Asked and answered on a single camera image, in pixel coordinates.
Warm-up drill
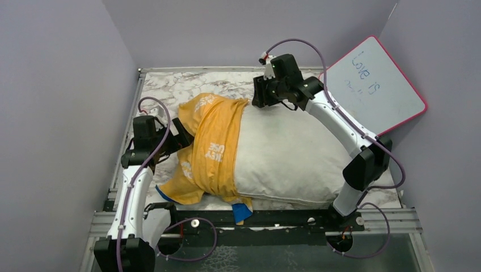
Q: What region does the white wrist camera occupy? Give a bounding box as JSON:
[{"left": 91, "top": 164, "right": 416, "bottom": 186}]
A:
[
  {"left": 259, "top": 54, "right": 275, "bottom": 80},
  {"left": 144, "top": 106, "right": 166, "bottom": 128}
]

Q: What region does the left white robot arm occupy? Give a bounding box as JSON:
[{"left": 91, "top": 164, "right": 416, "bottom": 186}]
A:
[{"left": 94, "top": 115, "right": 194, "bottom": 271}]

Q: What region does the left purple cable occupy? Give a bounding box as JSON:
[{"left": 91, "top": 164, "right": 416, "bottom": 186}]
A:
[{"left": 116, "top": 96, "right": 218, "bottom": 272}]

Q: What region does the pink framed whiteboard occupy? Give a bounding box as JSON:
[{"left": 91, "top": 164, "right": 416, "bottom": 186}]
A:
[{"left": 319, "top": 36, "right": 428, "bottom": 135}]

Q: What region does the purple cable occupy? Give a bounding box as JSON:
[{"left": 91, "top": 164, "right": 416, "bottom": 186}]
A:
[
  {"left": 116, "top": 96, "right": 218, "bottom": 272},
  {"left": 263, "top": 38, "right": 407, "bottom": 260}
]

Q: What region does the aluminium table frame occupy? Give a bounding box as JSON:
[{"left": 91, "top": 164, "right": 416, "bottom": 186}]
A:
[{"left": 79, "top": 66, "right": 437, "bottom": 272}]

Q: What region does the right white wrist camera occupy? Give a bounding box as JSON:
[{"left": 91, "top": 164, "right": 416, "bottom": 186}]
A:
[{"left": 259, "top": 54, "right": 275, "bottom": 80}]

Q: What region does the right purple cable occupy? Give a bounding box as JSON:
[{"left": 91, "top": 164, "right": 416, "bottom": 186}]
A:
[{"left": 263, "top": 38, "right": 407, "bottom": 260}]

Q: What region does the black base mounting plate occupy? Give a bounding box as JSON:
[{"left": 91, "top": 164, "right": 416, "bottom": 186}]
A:
[{"left": 103, "top": 201, "right": 365, "bottom": 256}]

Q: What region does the white pillow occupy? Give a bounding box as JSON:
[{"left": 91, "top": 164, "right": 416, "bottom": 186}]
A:
[{"left": 234, "top": 105, "right": 352, "bottom": 209}]

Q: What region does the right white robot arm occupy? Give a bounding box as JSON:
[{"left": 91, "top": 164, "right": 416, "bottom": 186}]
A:
[{"left": 252, "top": 53, "right": 392, "bottom": 231}]

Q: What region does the yellow Mickey Mouse pillowcase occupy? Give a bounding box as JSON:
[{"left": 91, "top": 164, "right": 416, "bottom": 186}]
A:
[{"left": 158, "top": 93, "right": 253, "bottom": 225}]

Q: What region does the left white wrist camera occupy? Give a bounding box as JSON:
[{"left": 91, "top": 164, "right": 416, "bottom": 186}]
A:
[{"left": 144, "top": 106, "right": 166, "bottom": 128}]

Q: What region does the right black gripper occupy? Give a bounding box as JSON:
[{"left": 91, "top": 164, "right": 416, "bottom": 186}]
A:
[{"left": 251, "top": 73, "right": 288, "bottom": 108}]

